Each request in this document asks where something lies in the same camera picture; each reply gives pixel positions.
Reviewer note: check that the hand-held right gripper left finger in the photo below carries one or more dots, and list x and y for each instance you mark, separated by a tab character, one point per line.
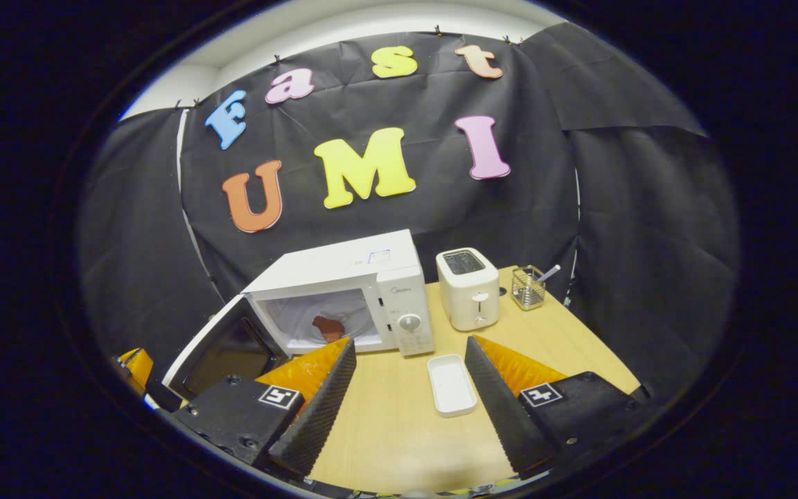
319	416

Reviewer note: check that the black backdrop cloth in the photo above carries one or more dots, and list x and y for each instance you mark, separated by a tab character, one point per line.
440	194

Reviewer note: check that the white rectangular dish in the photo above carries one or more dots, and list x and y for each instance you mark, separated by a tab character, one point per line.
451	384

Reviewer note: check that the white toaster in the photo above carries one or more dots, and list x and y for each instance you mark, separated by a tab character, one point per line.
468	294

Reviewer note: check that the brown fried chicken piece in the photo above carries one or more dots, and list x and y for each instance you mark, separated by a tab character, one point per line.
330	329

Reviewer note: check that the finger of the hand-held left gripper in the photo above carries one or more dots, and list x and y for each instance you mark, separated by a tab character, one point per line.
137	366

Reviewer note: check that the white microwave oven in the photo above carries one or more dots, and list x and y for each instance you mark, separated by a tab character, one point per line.
343	277

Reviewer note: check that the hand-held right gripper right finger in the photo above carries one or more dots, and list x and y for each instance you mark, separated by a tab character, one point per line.
506	416

